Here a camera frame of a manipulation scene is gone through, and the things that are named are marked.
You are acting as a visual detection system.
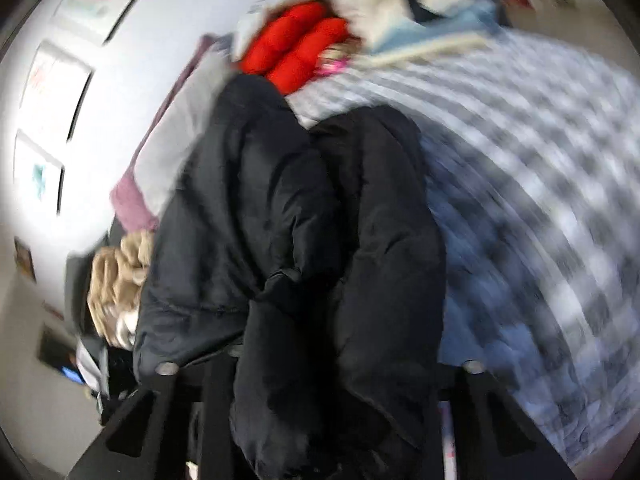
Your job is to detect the framed picture with teal print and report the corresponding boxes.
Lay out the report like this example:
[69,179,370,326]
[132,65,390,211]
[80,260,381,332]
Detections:
[12,129,66,215]

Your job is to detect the beige fleece garment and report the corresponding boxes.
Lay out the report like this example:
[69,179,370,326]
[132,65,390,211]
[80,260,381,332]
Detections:
[87,231,157,343]

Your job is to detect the light grey duvet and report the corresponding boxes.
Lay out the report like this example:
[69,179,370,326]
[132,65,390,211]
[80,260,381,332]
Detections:
[134,0,323,217]

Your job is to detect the pink quilted blanket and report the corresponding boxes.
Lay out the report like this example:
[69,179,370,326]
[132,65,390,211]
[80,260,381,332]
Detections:
[110,34,221,233]

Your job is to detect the grey checkered bed sheet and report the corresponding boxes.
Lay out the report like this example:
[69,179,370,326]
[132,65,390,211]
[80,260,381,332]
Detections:
[287,27,640,466]

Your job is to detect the black quilted puffer jacket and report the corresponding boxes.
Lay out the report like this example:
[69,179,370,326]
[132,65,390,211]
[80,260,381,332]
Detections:
[132,74,448,480]

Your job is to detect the pink patterned small cloth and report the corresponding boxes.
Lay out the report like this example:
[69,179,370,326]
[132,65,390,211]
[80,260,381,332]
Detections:
[316,45,357,77]

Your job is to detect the red flower cushion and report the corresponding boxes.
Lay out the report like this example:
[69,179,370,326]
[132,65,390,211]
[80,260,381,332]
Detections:
[265,16,353,96]
[239,1,330,75]

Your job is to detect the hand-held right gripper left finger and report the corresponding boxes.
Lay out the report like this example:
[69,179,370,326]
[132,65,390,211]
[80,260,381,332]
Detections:
[67,344,243,480]

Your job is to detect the dark screen device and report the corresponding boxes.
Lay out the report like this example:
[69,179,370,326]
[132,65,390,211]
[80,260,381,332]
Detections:
[37,325,87,387]

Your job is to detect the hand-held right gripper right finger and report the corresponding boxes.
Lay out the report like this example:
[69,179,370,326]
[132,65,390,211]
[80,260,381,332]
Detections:
[429,359,577,480]

